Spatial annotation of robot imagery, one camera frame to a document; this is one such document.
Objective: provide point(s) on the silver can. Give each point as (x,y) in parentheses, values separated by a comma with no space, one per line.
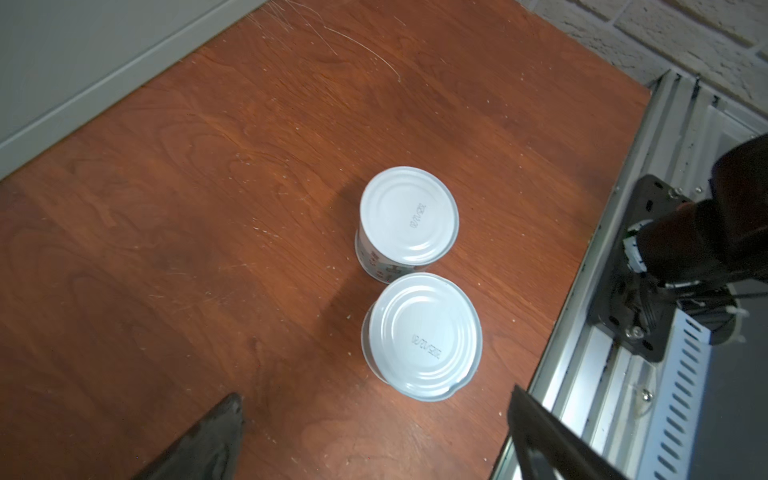
(423,337)
(408,220)

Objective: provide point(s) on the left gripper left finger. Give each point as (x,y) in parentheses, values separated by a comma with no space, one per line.
(208,450)

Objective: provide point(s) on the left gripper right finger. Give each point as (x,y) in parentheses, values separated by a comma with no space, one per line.
(546,449)

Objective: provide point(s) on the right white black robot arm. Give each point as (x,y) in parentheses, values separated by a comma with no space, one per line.
(718,240)

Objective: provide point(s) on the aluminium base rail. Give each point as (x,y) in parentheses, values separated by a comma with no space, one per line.
(664,381)

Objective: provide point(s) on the grey metal cabinet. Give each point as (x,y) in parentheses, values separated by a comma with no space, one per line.
(65,62)

